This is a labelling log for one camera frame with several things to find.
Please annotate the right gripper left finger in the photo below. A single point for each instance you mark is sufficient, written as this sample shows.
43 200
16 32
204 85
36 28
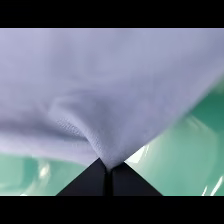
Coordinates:
90 182

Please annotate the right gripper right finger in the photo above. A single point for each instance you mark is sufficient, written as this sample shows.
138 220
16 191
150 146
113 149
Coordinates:
130 183

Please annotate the pale lilac shirt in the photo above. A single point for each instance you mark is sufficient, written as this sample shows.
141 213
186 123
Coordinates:
100 86

